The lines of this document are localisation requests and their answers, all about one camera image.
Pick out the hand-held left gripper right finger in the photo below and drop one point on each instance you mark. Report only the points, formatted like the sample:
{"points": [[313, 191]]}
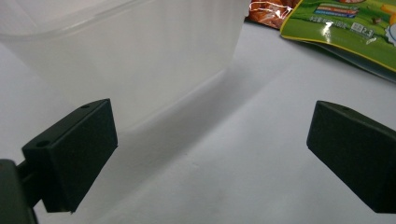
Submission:
{"points": [[358, 155]]}

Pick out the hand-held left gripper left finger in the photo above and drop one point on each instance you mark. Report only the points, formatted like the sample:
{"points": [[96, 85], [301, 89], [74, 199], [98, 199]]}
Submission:
{"points": [[74, 155]]}

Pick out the yellow green spouted pouch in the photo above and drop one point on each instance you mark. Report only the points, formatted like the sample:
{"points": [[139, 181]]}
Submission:
{"points": [[342, 40]]}

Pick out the red green snack packet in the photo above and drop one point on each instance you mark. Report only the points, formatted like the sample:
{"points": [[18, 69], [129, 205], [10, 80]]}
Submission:
{"points": [[267, 12]]}

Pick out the clear plastic container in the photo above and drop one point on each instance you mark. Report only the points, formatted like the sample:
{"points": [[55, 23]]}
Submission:
{"points": [[140, 62]]}

